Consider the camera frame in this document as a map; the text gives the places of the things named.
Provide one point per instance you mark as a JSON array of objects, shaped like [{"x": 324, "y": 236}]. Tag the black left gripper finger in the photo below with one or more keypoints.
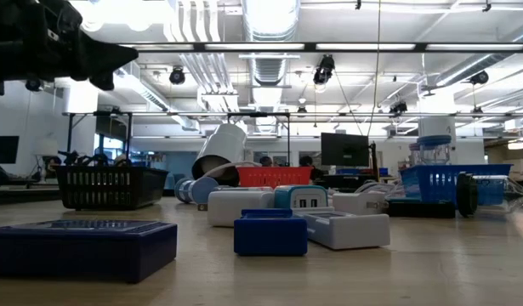
[
  {"x": 104, "y": 81},
  {"x": 104, "y": 55}
]

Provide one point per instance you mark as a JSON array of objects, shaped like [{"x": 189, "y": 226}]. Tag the dark purple digital display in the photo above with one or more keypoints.
[{"x": 82, "y": 251}]

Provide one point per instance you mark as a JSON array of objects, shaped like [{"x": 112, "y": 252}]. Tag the blue framed digital display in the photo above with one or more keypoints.
[{"x": 269, "y": 234}]

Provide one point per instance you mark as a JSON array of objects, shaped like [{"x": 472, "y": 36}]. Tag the teal white wall charger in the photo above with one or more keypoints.
[{"x": 300, "y": 196}]

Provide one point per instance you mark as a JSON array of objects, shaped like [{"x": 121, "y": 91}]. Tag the purple hourglass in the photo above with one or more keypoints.
[{"x": 414, "y": 154}]

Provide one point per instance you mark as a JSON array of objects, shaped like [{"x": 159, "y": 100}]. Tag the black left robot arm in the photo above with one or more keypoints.
[{"x": 6, "y": 42}]

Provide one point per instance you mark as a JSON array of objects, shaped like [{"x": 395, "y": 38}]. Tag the black ceiling spotlight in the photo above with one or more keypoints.
[
  {"x": 33, "y": 83},
  {"x": 177, "y": 75},
  {"x": 480, "y": 77},
  {"x": 398, "y": 107},
  {"x": 325, "y": 68}
]

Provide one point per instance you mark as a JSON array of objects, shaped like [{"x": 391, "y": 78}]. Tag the black computer monitor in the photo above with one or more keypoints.
[
  {"x": 3, "y": 149},
  {"x": 344, "y": 149}
]

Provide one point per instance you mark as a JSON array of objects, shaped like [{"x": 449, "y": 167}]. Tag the black plastic basket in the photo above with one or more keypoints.
[{"x": 110, "y": 202}]

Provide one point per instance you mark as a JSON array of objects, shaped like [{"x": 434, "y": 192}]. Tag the white desk lamp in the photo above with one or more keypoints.
[{"x": 223, "y": 146}]

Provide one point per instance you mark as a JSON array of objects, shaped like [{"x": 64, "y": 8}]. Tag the person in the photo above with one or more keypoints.
[
  {"x": 266, "y": 160},
  {"x": 305, "y": 161}
]

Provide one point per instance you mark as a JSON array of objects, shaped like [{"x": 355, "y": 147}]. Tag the red plastic basket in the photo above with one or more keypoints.
[{"x": 274, "y": 177}]

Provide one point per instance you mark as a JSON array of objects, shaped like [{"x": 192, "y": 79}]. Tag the blue plastic basket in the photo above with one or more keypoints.
[{"x": 431, "y": 185}]

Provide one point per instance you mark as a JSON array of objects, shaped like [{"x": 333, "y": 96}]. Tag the black background frame structure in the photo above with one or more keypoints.
[{"x": 180, "y": 114}]

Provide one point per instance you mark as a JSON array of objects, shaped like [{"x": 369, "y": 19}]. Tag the black overhead frame bar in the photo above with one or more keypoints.
[{"x": 261, "y": 47}]

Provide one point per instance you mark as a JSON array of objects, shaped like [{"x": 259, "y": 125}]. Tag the large white wall charger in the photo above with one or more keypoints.
[{"x": 242, "y": 208}]

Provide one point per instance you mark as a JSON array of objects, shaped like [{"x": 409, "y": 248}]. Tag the white cube wall charger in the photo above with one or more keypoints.
[{"x": 356, "y": 203}]

